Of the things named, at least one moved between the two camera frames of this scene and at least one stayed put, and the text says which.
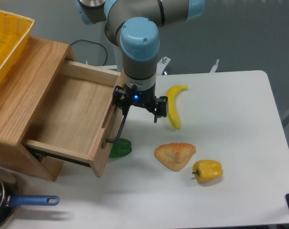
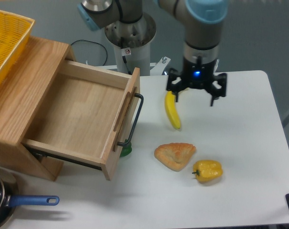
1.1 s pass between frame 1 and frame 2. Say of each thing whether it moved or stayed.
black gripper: moved
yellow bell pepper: stayed
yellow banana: stayed
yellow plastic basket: stayed
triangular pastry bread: stayed
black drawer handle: moved
